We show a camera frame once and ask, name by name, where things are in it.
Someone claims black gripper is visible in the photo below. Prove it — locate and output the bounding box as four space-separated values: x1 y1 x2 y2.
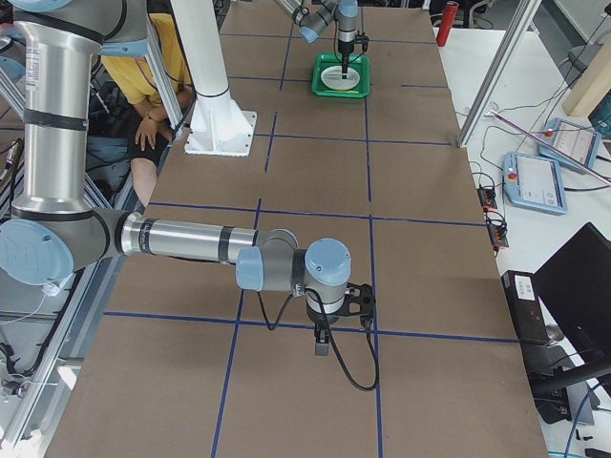
306 296 348 356
338 40 352 79

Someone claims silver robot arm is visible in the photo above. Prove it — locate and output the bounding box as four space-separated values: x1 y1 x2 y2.
1 1 351 355
274 0 359 79

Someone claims white round plate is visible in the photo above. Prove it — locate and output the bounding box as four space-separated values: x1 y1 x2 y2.
321 65 361 91

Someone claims green plastic tray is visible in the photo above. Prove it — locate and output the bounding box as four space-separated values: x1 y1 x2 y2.
311 53 369 98

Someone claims red bottle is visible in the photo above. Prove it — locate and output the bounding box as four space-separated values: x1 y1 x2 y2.
436 1 459 47

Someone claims black power strip left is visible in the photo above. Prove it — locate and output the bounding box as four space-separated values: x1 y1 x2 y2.
476 186 497 212

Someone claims black power strip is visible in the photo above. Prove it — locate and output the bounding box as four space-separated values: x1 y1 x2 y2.
487 219 509 252
476 186 497 212

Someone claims person in yellow shirt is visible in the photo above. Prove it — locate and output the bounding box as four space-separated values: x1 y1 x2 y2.
101 13 193 206

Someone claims black computer box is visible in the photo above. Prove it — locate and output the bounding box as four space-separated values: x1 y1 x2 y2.
501 270 556 347

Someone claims black power strip right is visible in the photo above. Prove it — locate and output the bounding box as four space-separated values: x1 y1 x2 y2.
487 219 509 252

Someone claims near blue teach pendant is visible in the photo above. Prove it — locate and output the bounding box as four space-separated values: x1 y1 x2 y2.
502 152 568 215

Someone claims blue teach pendant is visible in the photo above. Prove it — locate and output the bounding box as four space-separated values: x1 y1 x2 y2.
502 152 568 215
537 118 601 172

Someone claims black monitor stand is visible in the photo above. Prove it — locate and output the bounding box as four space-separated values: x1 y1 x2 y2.
520 343 610 425

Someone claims far blue teach pendant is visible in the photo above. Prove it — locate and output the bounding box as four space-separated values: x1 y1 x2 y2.
537 118 601 172

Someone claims wooden block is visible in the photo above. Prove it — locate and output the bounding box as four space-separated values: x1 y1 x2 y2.
562 41 611 117

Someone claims black monitor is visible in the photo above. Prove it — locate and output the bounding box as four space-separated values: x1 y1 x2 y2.
534 222 610 361

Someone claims black camera cable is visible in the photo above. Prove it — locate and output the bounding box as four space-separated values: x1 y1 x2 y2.
256 285 380 392

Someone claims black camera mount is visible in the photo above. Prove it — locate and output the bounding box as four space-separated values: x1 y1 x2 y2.
355 31 369 53
344 282 376 331

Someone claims white pedestal base plate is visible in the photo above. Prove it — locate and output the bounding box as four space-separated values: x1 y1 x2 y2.
184 110 258 157

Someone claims white pedestal column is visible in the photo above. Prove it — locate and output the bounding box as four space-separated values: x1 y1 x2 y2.
171 0 233 154

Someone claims grey aluminium frame post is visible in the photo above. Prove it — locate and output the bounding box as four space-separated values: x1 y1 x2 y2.
457 0 542 148

